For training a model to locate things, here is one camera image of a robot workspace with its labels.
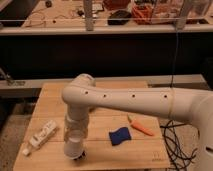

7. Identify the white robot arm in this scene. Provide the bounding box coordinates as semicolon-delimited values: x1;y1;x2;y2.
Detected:
62;74;213;171

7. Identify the orange toy carrot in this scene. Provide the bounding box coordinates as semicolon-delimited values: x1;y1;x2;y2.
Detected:
127;116;154;136

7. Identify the blue sponge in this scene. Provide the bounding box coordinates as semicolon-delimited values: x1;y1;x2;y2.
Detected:
109;127;131;146

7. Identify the wooden board table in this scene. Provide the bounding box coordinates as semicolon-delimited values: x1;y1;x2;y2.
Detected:
13;83;170;171

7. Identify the black bag on bench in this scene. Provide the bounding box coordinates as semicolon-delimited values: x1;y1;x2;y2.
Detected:
107;10;131;25

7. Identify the orange object on bench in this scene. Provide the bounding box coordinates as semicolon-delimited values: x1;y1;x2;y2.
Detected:
132;5;152;25

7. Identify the metal vertical post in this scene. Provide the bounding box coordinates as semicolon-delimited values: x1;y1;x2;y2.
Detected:
83;0;93;31

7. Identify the black cable bundle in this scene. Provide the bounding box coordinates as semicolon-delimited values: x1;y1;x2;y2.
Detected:
159;119;200;171

